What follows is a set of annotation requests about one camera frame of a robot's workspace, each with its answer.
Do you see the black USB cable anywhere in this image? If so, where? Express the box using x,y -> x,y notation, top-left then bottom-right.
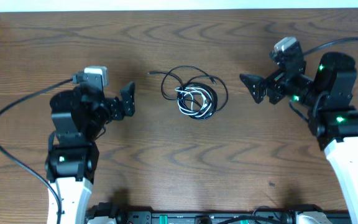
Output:
147,65 -> 229,121

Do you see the white USB cable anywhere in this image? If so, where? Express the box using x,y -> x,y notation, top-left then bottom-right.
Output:
175,86 -> 213,118

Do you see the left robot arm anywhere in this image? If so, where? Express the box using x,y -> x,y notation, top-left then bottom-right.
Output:
45,82 -> 135,223

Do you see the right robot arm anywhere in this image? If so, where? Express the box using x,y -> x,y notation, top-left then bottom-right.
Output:
239,52 -> 358,223

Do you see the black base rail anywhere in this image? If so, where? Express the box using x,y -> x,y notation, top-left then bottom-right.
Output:
84,203 -> 352,224

